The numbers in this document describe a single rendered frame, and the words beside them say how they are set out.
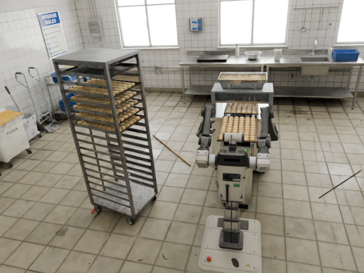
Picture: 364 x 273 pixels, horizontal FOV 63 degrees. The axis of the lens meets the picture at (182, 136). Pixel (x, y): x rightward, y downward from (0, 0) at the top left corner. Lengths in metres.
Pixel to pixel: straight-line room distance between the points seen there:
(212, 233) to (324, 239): 1.16
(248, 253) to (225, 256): 0.21
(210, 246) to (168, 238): 0.61
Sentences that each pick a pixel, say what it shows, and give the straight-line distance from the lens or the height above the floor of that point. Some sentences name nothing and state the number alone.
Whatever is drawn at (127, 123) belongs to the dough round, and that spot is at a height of 1.15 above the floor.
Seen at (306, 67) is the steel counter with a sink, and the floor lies 0.76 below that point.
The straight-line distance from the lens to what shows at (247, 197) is 3.43.
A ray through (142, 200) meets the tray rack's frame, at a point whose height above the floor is 0.15.
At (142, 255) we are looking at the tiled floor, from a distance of 3.17.
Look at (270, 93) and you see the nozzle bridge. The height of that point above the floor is 1.16.
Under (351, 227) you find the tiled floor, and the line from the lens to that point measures 3.65.
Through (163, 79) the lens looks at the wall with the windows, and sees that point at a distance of 7.25.
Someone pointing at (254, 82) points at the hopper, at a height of 1.28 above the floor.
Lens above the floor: 2.37
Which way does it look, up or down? 28 degrees down
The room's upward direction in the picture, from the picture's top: 4 degrees counter-clockwise
